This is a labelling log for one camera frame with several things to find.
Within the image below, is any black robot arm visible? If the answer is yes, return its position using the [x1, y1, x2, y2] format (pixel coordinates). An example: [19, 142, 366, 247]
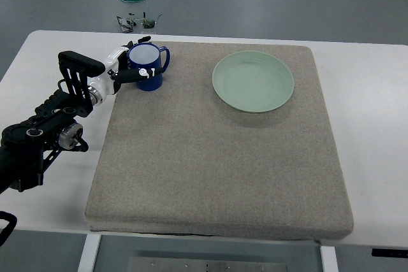
[1, 51, 105, 192]

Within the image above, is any black table control panel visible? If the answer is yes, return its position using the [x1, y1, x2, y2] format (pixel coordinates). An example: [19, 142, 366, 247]
[371, 248, 408, 259]

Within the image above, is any blue enamel mug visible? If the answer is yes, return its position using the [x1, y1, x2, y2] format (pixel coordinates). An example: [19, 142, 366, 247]
[127, 42, 171, 91]

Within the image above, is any small electronic parts pile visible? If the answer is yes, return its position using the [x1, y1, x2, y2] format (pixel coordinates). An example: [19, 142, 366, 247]
[116, 13, 162, 33]

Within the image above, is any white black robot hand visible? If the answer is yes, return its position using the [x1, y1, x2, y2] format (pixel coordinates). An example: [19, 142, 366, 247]
[88, 36, 151, 104]

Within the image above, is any grey fabric mat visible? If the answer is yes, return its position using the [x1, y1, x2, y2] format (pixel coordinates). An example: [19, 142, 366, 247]
[85, 42, 354, 240]

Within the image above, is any light green plate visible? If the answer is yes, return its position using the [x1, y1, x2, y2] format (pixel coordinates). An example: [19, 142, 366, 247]
[212, 50, 295, 113]

